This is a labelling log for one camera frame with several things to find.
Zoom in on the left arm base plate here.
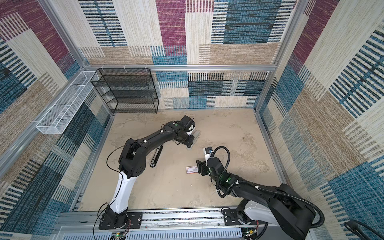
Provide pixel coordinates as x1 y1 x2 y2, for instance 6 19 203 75
98 212 143 230

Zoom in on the red white staple box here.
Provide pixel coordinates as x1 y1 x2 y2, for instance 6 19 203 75
186 166 199 174

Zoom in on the black wire shelf rack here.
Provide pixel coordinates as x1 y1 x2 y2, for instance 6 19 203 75
91 68 159 114

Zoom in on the black corrugated cable conduit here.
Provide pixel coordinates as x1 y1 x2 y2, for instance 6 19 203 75
209 146 326 240

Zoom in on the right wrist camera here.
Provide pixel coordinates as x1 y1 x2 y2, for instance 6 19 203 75
204 147 214 162

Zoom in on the white wire mesh basket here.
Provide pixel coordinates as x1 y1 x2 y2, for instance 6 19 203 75
36 71 95 135

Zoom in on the black cable bottom right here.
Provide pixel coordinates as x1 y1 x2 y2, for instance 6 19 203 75
343 219 384 240

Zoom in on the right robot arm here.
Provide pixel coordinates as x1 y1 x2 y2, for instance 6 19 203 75
196 157 325 240

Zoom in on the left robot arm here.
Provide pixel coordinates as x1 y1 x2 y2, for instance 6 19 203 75
99 116 196 230

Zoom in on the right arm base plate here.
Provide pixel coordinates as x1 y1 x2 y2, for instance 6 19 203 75
221 207 266 226

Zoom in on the black stapler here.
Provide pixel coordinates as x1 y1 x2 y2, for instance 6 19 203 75
149 129 201 168

